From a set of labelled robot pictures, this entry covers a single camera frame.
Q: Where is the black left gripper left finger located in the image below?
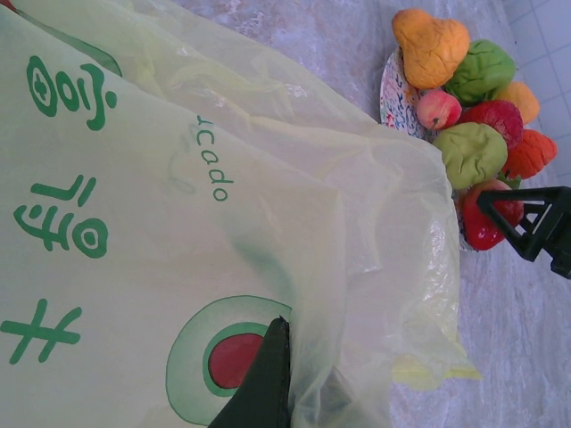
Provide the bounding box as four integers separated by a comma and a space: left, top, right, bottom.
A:
213, 315, 294, 428

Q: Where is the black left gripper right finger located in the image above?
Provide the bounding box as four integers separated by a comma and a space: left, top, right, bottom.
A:
476, 185, 571, 280

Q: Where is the glossy red toy pepper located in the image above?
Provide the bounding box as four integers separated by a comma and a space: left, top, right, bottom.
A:
461, 172, 525, 251

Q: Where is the deep orange toy fruit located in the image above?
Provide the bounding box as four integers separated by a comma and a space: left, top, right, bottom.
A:
501, 128, 559, 180

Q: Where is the light green wrinkled toy fruit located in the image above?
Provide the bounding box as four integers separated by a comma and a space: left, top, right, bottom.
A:
432, 122, 509, 188

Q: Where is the red wrinkled toy fruit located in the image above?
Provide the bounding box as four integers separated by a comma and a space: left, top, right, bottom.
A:
457, 100, 525, 152

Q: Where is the small red-yellow toy apple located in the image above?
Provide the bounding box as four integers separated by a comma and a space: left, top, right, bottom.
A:
417, 87, 463, 131

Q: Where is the green toy apple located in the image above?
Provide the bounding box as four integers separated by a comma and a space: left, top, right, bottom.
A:
443, 38, 517, 107

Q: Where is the yellow printed plastic bag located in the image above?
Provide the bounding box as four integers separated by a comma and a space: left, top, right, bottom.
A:
0, 0, 483, 428

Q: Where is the yellow-orange pear-shaped toy fruit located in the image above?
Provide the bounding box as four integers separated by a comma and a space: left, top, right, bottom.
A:
391, 7, 470, 90

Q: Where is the round orange toy fruit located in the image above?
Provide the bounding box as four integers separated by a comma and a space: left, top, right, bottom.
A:
492, 81, 541, 127

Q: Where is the colourful patterned round plate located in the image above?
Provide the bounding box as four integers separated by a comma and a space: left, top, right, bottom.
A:
378, 46, 476, 254

